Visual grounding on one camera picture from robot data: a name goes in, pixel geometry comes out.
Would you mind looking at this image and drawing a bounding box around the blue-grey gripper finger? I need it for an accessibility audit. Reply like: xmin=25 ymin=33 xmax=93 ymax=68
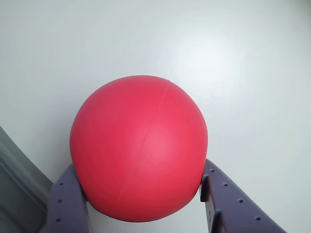
xmin=47 ymin=163 xmax=93 ymax=233
xmin=199 ymin=158 xmax=289 ymax=233

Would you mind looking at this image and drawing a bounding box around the grey plastic container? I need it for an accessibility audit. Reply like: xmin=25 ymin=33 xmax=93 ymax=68
xmin=0 ymin=126 xmax=54 ymax=233

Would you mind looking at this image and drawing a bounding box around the red ball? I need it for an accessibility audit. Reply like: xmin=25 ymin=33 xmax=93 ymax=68
xmin=69 ymin=75 xmax=209 ymax=223

